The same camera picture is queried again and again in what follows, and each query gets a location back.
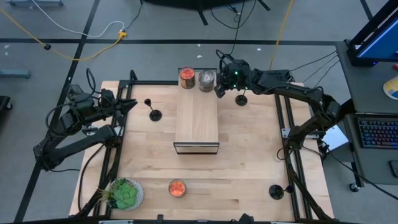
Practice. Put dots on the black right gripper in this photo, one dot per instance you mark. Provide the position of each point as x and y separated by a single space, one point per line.
239 76

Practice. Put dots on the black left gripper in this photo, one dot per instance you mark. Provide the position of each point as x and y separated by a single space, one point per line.
110 102

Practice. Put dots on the metal tin candle grey wax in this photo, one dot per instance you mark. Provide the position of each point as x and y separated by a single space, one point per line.
206 79

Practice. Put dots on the black candlestick holder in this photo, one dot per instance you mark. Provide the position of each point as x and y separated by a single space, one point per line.
155 115
241 100
276 192

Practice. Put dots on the metal tin candle orange wax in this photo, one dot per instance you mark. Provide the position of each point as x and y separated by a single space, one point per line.
177 188
187 76

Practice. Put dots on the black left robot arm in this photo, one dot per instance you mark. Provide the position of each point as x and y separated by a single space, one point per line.
77 146

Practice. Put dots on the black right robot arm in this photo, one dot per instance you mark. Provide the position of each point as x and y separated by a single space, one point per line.
298 90

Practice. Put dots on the wooden box platform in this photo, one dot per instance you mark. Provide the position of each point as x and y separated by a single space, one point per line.
196 124

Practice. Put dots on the black perforated controller box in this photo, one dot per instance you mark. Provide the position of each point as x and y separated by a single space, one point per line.
74 91
276 74

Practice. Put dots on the black stand base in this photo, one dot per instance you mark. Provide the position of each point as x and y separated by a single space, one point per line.
199 3

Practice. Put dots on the green succulent in white pot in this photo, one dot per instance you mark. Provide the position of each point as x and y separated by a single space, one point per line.
124 194

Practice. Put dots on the black floor puck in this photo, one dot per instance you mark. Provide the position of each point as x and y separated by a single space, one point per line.
47 46

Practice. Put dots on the grey metal floor bar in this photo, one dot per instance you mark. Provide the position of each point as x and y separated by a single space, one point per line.
34 2
14 74

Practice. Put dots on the black floor object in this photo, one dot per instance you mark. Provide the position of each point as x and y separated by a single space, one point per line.
3 102

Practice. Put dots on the white sheet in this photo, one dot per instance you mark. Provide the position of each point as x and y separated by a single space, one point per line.
335 138

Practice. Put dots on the grey computer cart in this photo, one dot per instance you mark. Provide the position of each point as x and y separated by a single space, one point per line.
367 87

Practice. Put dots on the black computer monitor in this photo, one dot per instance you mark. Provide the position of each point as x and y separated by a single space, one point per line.
382 43

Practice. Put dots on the black backlit keyboard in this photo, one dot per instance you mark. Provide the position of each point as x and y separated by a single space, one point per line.
379 133

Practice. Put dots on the white yellow blue disc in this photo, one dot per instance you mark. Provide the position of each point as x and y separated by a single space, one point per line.
392 88

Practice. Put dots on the black aluminium table frame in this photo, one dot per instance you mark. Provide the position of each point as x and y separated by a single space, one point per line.
169 82

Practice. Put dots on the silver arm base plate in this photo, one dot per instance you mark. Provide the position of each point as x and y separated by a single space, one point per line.
285 133

